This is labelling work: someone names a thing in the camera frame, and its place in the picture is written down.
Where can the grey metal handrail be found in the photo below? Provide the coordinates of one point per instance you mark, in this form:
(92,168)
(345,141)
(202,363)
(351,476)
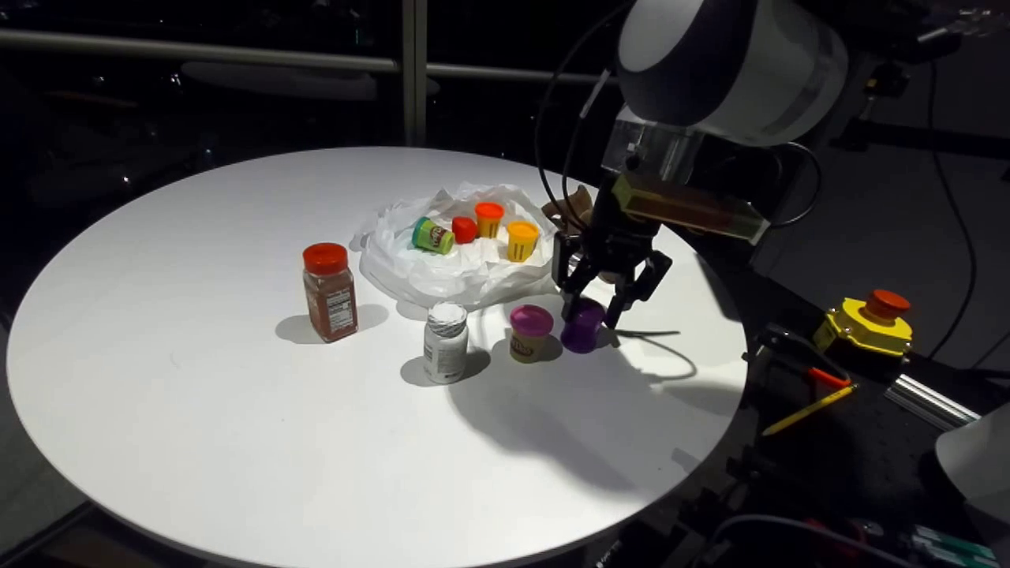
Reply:
(192,51)

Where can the white pill bottle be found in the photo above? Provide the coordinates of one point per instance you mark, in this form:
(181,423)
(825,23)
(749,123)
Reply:
(446,346)

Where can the grey curved cover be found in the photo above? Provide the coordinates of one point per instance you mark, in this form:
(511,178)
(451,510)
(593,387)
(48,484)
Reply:
(979,459)

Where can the pink lid dough can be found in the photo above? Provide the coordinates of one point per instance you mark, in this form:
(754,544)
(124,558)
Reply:
(532,331)

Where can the black mounted camera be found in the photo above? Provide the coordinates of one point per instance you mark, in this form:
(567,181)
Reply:
(936,37)

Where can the yellow emergency stop button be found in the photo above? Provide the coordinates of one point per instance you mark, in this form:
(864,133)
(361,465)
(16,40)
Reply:
(867,320)

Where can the small red dough can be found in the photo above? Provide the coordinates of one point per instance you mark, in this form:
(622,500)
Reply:
(464,229)

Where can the grey vertical railing post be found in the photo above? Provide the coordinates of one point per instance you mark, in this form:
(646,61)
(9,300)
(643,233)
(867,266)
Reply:
(415,72)

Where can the yellow pencil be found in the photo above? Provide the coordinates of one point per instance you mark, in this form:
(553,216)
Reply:
(808,411)

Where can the red lid spice jar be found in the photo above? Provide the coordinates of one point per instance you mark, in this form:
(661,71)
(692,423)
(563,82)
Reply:
(331,295)

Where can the orange lid dough can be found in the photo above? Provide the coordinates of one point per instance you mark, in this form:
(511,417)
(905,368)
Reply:
(486,217)

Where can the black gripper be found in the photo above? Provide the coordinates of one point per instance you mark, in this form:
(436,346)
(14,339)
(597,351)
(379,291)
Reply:
(616,247)

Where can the clear crumpled plastic bag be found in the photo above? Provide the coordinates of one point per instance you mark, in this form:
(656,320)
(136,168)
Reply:
(453,270)

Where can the aluminium profile bar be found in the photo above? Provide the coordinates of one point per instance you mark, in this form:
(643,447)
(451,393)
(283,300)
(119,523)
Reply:
(933,398)

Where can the green dough can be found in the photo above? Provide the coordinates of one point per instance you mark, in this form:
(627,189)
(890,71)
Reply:
(430,233)

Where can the yellow lid dough can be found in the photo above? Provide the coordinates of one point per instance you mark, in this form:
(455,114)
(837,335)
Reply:
(521,241)

